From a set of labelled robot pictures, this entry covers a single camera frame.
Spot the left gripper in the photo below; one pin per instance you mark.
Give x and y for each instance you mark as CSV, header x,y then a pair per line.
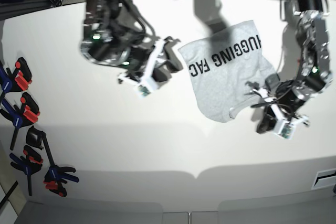
x,y
289,103

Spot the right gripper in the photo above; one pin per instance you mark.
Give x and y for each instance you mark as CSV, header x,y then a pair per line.
x,y
144,63

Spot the grey T-shirt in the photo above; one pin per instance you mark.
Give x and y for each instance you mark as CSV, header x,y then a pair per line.
x,y
225,67

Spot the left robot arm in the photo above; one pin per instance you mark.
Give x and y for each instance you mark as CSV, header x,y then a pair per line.
x,y
313,76

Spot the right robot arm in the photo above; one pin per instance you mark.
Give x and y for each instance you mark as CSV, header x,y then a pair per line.
x,y
114,35

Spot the white vent plate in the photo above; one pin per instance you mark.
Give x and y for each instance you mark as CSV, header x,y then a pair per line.
x,y
324,179

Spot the blue bar clamp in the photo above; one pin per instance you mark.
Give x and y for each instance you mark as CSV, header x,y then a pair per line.
x,y
24,116
29,164
16,81

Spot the top blue bar clamp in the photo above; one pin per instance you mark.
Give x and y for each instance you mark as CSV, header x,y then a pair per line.
x,y
16,81

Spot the long black bar clamp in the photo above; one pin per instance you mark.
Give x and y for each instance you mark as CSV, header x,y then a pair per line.
x,y
56,176

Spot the black strip on floor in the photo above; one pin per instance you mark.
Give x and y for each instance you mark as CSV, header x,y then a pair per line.
x,y
8,194

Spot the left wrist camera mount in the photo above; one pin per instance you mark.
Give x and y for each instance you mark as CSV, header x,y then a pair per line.
x,y
286,124

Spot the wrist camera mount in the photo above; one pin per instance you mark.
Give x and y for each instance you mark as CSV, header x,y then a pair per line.
x,y
286,124
144,88

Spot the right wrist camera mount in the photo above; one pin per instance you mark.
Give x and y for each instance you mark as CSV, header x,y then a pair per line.
x,y
144,88

